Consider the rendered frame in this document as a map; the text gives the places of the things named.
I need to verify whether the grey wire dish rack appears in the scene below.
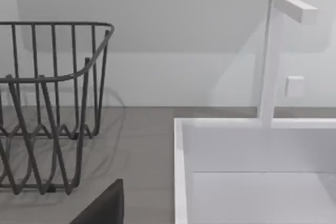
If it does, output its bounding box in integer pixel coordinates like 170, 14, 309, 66
0, 20, 116, 196

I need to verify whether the tall white tap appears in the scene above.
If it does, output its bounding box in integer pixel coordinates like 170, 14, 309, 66
256, 0, 318, 130

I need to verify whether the white sink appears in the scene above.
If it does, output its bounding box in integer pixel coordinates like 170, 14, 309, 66
173, 118, 336, 224

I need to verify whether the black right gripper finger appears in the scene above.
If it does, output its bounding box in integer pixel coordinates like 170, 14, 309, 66
69, 178, 124, 224

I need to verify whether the white square tap knob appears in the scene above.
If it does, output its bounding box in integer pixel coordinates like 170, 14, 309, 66
285, 75, 306, 98

